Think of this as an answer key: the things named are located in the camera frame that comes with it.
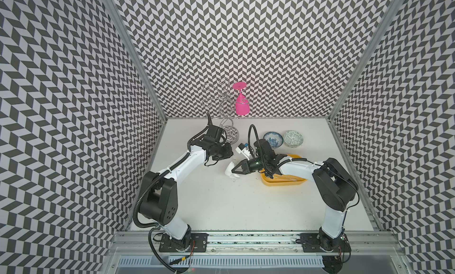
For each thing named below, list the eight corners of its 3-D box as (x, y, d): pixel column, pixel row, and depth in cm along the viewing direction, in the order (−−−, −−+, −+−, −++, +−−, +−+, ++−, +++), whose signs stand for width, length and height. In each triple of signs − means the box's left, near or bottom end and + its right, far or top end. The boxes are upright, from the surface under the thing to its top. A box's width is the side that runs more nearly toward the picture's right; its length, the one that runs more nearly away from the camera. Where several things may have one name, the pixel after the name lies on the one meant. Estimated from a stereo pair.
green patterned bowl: (284, 147, 106) (286, 142, 102) (282, 136, 112) (284, 130, 108) (302, 147, 106) (304, 142, 102) (298, 136, 112) (301, 130, 108)
